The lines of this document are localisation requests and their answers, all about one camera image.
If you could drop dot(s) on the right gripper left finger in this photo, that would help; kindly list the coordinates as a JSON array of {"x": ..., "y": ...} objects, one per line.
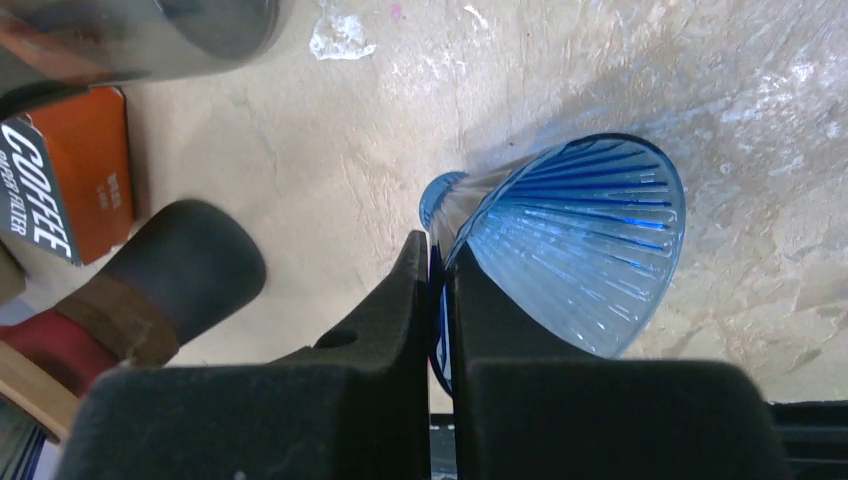
[{"x": 352, "y": 406}]

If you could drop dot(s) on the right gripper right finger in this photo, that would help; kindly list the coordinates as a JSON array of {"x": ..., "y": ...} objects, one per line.
[{"x": 531, "y": 406}]

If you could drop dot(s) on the wooden dripper stand black base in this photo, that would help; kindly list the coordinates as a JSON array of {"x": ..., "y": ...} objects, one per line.
[{"x": 187, "y": 269}]

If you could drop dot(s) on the coffee paper filter box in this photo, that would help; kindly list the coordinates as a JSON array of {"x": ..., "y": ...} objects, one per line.
[{"x": 65, "y": 176}]

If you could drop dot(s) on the glass carafe with collar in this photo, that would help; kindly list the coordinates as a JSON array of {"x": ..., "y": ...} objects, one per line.
[{"x": 51, "y": 50}]

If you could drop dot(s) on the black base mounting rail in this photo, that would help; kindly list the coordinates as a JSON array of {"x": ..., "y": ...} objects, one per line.
[{"x": 813, "y": 434}]

